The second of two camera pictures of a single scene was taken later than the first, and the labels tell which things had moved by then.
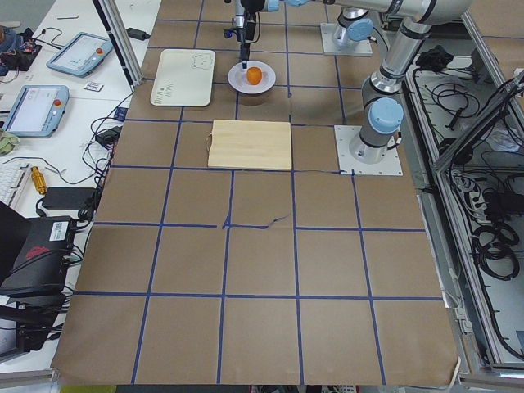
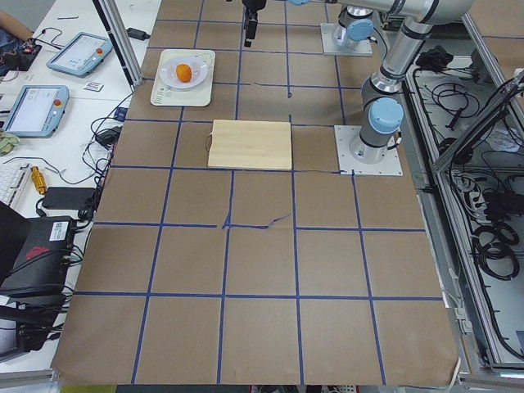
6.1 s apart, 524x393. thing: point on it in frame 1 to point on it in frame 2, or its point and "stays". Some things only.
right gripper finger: x=245 y=51 to x=250 y=29
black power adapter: x=137 y=33 stays
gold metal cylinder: x=38 y=179 stays
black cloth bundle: x=435 y=59 stays
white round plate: x=237 y=77 to x=167 y=71
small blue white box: x=94 y=86 stays
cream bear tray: x=184 y=77 stays
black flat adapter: x=69 y=198 stays
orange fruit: x=254 y=75 to x=183 y=72
